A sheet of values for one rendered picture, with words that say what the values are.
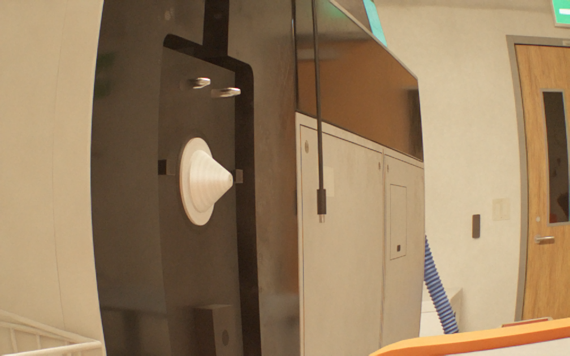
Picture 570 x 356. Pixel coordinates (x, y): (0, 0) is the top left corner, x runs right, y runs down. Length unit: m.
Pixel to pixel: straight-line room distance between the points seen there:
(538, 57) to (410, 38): 0.82
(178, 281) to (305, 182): 0.29
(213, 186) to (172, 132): 0.05
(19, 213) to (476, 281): 4.00
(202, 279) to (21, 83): 0.24
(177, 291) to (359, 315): 0.51
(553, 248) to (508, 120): 0.79
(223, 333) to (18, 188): 0.22
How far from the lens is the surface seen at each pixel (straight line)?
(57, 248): 0.48
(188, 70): 0.63
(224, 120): 0.70
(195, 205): 0.63
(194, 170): 0.62
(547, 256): 4.41
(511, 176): 4.39
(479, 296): 4.42
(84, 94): 0.48
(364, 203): 1.10
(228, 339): 0.65
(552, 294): 4.43
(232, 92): 0.67
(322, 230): 0.91
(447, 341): 0.24
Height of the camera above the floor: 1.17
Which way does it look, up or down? 3 degrees up
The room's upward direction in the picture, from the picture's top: 1 degrees counter-clockwise
